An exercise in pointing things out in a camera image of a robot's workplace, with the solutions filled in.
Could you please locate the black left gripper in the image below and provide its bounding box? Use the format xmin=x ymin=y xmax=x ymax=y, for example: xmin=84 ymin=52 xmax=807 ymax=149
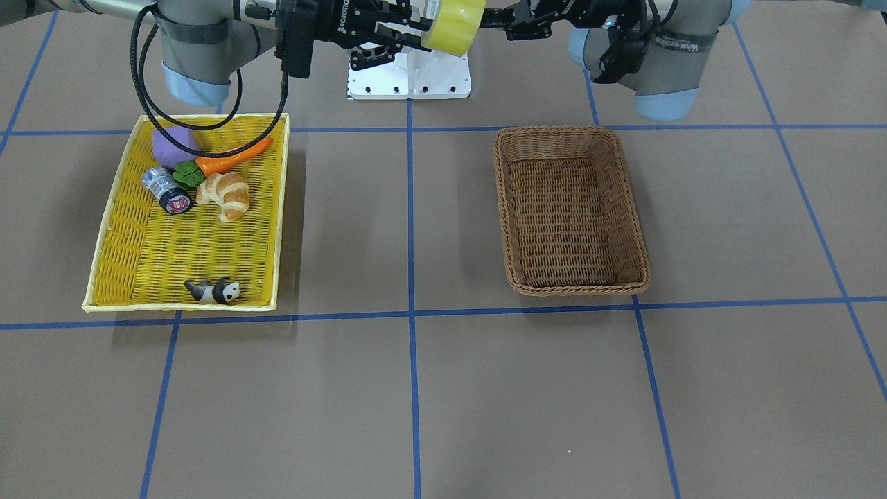
xmin=504 ymin=1 xmax=624 ymax=41

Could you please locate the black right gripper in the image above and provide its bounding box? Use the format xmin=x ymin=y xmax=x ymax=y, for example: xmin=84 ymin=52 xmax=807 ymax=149
xmin=315 ymin=1 xmax=432 ymax=71

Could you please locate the yellow tape roll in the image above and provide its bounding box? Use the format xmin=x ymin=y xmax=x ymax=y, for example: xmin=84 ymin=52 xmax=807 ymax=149
xmin=421 ymin=1 xmax=486 ymax=57

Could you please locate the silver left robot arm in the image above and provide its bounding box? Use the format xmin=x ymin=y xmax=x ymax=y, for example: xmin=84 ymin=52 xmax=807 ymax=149
xmin=481 ymin=1 xmax=750 ymax=122

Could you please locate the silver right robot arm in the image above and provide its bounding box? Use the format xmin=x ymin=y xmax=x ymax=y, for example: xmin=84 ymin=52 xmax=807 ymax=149
xmin=2 ymin=1 xmax=432 ymax=107

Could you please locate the brown wicker basket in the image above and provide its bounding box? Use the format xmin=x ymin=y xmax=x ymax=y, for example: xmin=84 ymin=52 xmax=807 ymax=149
xmin=493 ymin=126 xmax=651 ymax=297

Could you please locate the yellow woven basket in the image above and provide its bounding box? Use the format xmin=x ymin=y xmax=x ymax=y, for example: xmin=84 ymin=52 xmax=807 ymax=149
xmin=82 ymin=114 xmax=290 ymax=313

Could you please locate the toy croissant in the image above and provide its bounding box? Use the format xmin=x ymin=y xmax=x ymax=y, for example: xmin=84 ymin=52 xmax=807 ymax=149
xmin=195 ymin=173 xmax=250 ymax=223

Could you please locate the orange toy carrot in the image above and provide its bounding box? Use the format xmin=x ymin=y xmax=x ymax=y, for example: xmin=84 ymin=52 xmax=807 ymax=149
xmin=172 ymin=138 xmax=274 ymax=189

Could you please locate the purple block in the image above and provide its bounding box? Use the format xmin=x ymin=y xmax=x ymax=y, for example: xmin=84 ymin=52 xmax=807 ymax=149
xmin=152 ymin=126 xmax=200 ymax=171

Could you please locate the black tin can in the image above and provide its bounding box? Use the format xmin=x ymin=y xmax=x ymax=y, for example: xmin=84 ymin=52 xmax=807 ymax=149
xmin=141 ymin=167 xmax=191 ymax=215

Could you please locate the toy panda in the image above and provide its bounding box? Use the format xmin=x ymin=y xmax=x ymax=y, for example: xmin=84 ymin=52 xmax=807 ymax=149
xmin=184 ymin=276 xmax=241 ymax=304

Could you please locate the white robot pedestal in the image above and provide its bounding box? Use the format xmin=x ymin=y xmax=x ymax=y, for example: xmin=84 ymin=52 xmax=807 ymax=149
xmin=346 ymin=49 xmax=473 ymax=100

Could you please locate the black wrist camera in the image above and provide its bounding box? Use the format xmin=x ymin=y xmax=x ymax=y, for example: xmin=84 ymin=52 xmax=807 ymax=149
xmin=276 ymin=1 xmax=319 ymax=79

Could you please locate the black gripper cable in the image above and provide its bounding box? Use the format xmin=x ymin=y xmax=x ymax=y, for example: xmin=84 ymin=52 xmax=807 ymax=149
xmin=130 ymin=3 xmax=289 ymax=160

